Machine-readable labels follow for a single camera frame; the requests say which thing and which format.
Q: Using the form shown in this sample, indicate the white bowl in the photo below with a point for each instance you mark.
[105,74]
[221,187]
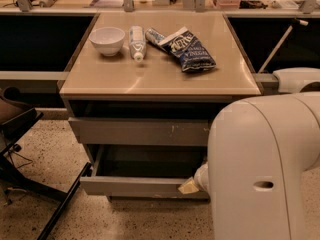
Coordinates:
[107,40]

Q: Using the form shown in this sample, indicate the grey drawer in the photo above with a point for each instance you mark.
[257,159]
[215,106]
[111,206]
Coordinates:
[142,171]
[116,131]

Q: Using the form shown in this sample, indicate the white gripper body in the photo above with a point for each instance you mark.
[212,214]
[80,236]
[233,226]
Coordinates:
[201,178]

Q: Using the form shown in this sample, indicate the white stick with tip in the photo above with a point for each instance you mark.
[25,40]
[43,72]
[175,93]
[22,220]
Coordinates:
[294,23]

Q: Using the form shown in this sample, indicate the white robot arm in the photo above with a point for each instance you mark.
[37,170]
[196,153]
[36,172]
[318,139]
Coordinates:
[257,150]

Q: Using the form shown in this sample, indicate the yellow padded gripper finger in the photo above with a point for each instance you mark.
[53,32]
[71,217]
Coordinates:
[188,187]

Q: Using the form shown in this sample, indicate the blue vinegar chip bag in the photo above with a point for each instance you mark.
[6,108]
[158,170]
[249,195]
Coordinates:
[184,46]

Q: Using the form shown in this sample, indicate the clear plastic water bottle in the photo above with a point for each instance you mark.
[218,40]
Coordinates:
[137,43]

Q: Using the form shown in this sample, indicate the grey top drawer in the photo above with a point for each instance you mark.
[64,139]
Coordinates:
[116,131]

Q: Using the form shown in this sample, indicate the grey drawer cabinet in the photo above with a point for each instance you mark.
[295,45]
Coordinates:
[156,88]

